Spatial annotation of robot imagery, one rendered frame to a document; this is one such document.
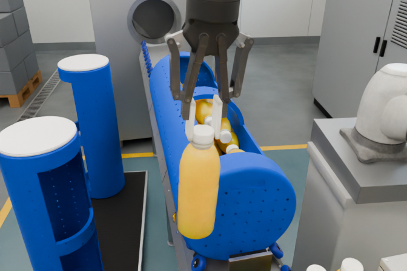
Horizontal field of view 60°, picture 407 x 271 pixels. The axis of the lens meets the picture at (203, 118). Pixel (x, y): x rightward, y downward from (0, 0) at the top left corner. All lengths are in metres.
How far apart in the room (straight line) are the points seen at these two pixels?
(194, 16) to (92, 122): 1.69
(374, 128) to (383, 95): 0.11
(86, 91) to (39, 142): 0.76
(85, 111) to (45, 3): 4.07
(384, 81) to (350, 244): 0.53
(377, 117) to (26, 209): 1.21
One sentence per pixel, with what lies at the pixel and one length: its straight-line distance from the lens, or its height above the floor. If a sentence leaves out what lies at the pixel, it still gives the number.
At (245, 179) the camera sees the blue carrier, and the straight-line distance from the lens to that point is 0.79.
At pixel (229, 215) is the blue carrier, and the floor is 1.11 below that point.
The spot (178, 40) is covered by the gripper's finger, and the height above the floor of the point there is 1.55.
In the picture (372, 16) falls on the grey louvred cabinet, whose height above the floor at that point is 1.13.
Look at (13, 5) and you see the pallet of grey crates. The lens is 4.51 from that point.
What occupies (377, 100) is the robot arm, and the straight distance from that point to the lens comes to 1.13.
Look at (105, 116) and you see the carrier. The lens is 2.15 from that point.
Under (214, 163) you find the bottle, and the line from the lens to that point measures 0.60.
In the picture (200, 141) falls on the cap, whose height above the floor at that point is 1.38.
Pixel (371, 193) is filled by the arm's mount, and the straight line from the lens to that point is 1.12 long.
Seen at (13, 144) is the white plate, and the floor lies 1.04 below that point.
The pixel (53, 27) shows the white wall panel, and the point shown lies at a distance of 6.10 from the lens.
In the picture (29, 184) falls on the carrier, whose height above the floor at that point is 0.91.
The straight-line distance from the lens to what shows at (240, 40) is 0.54.
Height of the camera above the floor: 1.68
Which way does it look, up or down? 28 degrees down
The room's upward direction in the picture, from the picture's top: straight up
